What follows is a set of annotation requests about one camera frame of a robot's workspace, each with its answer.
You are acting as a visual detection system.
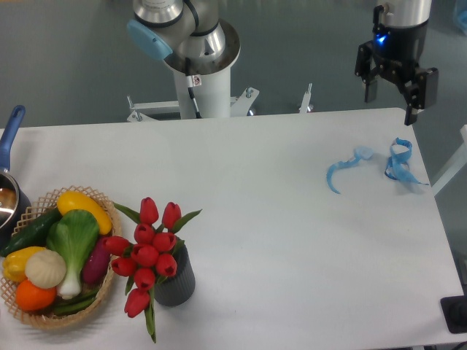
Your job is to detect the purple sweet potato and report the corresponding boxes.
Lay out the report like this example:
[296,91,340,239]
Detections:
[82,237,110,284]

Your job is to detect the green bok choy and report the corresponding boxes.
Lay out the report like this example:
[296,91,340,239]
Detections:
[46,209,99,300]

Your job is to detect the yellow bell pepper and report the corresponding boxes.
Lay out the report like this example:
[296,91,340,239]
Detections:
[2,246,45,283]

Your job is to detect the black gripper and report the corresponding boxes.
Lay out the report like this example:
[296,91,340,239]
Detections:
[355,13,439,126]

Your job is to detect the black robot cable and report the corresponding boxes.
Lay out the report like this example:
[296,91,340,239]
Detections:
[184,57,203,120]

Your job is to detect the dark grey ribbed vase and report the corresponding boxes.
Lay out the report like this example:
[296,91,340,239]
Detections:
[154,246,196,307]

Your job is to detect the green bean pods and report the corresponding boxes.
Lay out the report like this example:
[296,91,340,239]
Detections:
[52,289,99,316]

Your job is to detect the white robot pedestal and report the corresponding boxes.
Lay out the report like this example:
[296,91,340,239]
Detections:
[164,19,241,119]

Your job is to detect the white metal base frame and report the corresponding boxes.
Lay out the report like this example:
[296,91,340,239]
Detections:
[126,82,314,123]

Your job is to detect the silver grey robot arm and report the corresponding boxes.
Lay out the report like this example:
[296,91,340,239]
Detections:
[127,1,439,125]

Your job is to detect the cream steamed bun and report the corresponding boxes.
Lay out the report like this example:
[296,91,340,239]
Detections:
[25,249,66,289]

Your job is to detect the light blue torn strip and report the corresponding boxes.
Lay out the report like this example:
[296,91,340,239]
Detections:
[325,146,374,194]

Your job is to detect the blue crumpled ribbon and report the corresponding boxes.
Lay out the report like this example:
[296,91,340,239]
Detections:
[384,138,428,185]

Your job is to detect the orange fruit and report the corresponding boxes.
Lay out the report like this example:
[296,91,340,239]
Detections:
[15,279,57,311]

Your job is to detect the black device at edge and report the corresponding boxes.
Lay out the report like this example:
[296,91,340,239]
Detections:
[440,295,466,334]

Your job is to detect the red tulip bouquet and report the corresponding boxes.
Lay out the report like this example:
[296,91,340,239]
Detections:
[104,197,201,343]

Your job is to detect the dark green cucumber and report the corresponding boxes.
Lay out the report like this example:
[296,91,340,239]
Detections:
[1,208,62,257]

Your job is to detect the blue object top right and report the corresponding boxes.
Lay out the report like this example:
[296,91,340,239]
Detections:
[452,0,467,34]

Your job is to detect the white frame bar right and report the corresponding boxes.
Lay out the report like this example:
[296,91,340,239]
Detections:
[432,125,466,196]

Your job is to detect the blue handled saucepan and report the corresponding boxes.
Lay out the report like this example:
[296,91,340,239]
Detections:
[1,105,31,249]

